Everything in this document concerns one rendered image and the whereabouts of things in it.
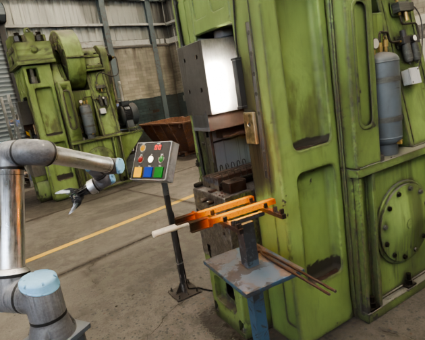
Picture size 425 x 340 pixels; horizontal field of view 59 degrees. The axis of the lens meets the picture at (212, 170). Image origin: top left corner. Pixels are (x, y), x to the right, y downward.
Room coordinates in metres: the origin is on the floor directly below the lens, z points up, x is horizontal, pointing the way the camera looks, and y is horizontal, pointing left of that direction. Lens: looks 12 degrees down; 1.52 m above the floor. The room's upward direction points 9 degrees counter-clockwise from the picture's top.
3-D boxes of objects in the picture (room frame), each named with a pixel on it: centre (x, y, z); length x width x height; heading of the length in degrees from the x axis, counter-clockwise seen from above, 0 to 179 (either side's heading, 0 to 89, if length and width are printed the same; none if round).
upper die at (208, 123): (2.32, -0.16, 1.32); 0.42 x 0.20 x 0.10; 119
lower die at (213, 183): (2.32, -0.16, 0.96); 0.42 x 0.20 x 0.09; 119
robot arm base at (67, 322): (1.45, 0.78, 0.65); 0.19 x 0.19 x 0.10
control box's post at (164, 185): (2.67, 0.36, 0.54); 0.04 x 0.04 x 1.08; 29
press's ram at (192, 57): (2.29, -0.18, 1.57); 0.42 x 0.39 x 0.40; 119
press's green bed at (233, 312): (2.28, -0.19, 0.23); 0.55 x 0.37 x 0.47; 119
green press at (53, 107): (7.18, 2.27, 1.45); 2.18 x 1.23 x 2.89; 130
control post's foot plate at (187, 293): (2.68, 0.36, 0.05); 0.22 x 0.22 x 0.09; 29
